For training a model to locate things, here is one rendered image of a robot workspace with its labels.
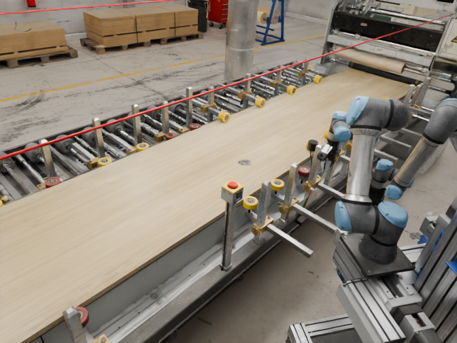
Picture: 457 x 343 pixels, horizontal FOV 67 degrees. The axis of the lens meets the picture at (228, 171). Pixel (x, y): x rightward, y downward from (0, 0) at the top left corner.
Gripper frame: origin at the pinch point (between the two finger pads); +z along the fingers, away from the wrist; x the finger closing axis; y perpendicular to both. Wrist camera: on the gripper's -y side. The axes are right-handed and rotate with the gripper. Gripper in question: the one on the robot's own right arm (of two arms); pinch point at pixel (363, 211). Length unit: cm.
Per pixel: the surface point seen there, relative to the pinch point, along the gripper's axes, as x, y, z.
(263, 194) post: -56, -34, -22
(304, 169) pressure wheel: -0.7, -42.1, -8.2
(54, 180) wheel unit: -119, -132, -8
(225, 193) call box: -84, -35, -37
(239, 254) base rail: -69, -35, 12
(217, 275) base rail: -87, -33, 12
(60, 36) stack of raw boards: 101, -618, 40
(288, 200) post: -30.8, -33.0, -5.1
